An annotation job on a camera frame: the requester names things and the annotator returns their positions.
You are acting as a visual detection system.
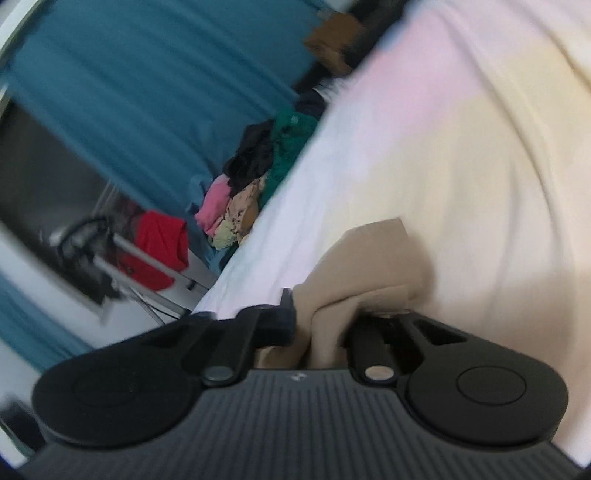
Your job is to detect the tan t-shirt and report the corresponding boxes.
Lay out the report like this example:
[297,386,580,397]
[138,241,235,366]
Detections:
[256,218,428,369]

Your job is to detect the red garment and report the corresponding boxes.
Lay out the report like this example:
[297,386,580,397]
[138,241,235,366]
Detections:
[117,211,189,291]

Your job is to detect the pink garment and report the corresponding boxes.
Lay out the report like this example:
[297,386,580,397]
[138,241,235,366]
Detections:
[194,174,231,237]

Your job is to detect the beige patterned garment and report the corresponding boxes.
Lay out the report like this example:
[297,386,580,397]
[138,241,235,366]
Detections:
[209,174,267,251]

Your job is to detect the silver tripod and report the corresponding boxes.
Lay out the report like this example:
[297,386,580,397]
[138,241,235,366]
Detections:
[49,215,209,326]

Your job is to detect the blue curtain left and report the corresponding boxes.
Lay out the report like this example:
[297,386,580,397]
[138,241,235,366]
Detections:
[0,276,93,373]

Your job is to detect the blue curtain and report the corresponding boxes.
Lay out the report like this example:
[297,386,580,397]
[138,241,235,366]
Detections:
[0,0,343,222]
[0,276,93,373]

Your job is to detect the black garment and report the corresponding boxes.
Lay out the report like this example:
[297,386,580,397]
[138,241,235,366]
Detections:
[223,119,274,197]

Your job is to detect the green garment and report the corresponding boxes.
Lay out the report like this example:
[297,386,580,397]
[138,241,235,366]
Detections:
[257,109,318,210]

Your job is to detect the dark window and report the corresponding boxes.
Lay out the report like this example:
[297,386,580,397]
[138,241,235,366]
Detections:
[0,101,116,259]

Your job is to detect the pastel bed sheet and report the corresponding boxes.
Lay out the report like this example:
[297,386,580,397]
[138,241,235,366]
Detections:
[199,1,590,464]

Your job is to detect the blue curtain right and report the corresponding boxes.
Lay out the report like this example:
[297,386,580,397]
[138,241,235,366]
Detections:
[0,0,343,222]

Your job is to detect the cardboard box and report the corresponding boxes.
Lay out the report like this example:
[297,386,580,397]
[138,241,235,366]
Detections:
[304,13,365,76]

